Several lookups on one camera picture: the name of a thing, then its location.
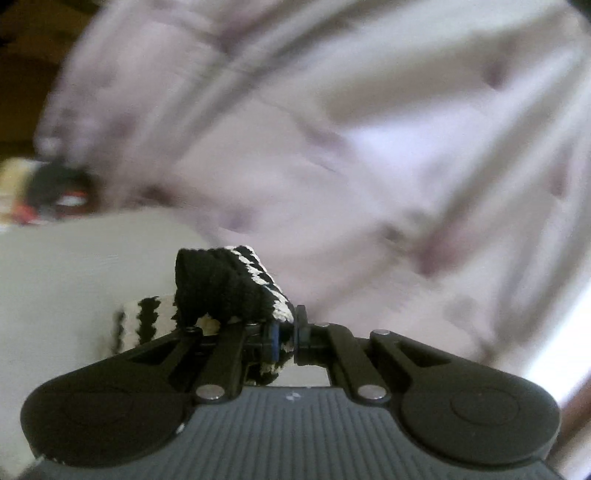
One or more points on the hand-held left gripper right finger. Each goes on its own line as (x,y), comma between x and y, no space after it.
(302,339)

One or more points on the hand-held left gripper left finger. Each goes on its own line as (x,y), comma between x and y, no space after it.
(275,342)

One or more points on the black and white striped knit garment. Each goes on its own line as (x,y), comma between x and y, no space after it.
(217,286)

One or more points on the pink leaf print curtain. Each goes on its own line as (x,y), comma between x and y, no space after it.
(332,152)

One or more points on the beige bed mattress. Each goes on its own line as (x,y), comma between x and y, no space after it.
(55,286)

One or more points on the dark object with red marks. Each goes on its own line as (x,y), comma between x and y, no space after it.
(57,191)

